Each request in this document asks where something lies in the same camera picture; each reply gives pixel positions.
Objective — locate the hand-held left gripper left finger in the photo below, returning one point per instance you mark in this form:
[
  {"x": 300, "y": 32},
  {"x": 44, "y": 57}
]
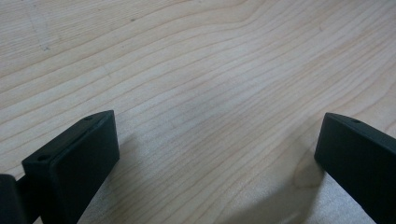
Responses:
[{"x": 77, "y": 161}]

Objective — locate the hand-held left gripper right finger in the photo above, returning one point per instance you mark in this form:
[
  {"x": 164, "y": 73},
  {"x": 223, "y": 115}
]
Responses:
[{"x": 361, "y": 155}]

